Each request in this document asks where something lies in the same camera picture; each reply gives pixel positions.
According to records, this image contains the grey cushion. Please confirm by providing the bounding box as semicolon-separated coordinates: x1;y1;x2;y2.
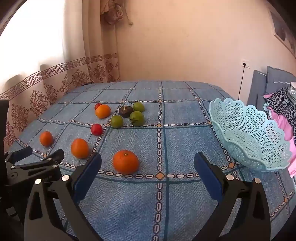
265;66;296;96

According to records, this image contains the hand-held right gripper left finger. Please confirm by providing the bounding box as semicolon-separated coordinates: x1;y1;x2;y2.
24;152;103;241

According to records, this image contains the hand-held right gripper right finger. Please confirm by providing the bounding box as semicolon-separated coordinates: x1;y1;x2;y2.
194;152;271;241

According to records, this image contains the leopard print cloth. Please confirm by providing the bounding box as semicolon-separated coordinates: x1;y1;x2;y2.
265;87;296;147

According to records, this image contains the black power cable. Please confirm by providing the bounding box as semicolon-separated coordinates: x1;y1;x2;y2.
238;66;246;98

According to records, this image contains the framed wall picture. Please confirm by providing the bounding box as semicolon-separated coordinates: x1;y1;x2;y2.
268;4;296;58

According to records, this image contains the green guava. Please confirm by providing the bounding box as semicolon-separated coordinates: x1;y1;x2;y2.
110;115;124;128
129;111;145;127
132;101;145;113

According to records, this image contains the light blue plastic lattice basket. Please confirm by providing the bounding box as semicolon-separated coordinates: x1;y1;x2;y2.
209;98;292;172

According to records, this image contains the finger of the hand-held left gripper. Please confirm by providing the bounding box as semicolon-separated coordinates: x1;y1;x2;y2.
4;146;33;165
10;148;65;173

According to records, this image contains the bunched curtain tieback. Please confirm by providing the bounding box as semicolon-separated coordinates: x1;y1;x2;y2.
100;0;134;25

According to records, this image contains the grey sofa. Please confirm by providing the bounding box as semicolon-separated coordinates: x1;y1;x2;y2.
246;70;269;112

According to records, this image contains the beige patterned curtain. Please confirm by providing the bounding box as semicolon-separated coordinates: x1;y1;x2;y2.
0;0;121;149

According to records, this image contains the dark purple mangosteen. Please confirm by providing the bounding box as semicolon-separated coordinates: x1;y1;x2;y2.
119;105;134;118

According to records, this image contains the red tomato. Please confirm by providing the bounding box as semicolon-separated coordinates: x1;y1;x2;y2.
90;123;103;136

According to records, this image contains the large orange tangerine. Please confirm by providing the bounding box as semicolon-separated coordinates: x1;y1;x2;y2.
112;150;139;175

